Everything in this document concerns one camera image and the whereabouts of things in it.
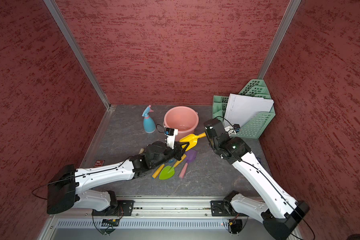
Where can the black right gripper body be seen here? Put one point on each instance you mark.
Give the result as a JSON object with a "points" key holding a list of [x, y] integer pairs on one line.
{"points": [[211, 141]]}

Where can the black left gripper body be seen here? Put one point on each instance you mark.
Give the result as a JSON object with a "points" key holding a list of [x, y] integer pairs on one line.
{"points": [[169, 154]]}

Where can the yellow toy shovel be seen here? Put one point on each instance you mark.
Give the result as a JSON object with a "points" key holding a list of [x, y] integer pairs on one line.
{"points": [[192, 139]]}

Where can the purple toy shovel pink handle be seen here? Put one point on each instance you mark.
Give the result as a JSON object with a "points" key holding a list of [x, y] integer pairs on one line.
{"points": [[191, 156]]}

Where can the green toy trowel yellow handle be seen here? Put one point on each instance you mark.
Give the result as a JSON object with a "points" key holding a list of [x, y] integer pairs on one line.
{"points": [[168, 171]]}

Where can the blue pink spray bottle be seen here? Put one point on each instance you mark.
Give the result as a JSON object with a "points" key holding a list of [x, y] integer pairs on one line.
{"points": [[148, 123]]}

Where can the blue toy rake yellow handle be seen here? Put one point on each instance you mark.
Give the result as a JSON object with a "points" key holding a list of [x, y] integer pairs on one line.
{"points": [[158, 171]]}

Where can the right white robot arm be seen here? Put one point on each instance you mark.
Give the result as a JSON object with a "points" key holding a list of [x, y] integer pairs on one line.
{"points": [[279, 212]]}

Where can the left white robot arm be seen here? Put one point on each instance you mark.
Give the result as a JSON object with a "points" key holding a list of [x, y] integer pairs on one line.
{"points": [[73, 188]]}

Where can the pink plastic bucket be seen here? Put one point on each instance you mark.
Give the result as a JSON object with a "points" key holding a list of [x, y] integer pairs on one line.
{"points": [[182, 118]]}

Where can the white paper stack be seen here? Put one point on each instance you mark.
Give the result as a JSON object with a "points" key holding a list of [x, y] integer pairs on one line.
{"points": [[241, 109]]}

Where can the small red card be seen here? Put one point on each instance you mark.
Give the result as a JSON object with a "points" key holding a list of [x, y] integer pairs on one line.
{"points": [[99, 163]]}

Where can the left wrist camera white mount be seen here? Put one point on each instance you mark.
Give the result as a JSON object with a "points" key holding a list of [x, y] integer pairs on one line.
{"points": [[170, 136]]}

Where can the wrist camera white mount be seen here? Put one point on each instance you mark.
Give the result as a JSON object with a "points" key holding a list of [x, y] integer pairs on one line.
{"points": [[233, 130], [170, 136]]}

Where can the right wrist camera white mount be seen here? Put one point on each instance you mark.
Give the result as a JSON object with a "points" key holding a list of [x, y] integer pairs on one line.
{"points": [[233, 130]]}

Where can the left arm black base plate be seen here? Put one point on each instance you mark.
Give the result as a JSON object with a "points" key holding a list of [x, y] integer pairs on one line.
{"points": [[124, 207]]}

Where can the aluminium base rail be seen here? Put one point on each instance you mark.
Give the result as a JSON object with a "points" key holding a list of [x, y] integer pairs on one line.
{"points": [[174, 213]]}

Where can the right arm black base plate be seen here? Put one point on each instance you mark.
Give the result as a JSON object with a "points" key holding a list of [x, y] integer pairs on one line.
{"points": [[218, 209]]}

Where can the right aluminium corner post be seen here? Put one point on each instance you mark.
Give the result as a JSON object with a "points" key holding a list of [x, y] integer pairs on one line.
{"points": [[279, 35]]}

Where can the aluminium corner post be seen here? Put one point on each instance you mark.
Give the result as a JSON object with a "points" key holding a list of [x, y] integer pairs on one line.
{"points": [[67, 33], [279, 35]]}

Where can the left aluminium corner post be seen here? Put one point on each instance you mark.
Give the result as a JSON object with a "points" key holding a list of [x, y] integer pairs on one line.
{"points": [[67, 33]]}

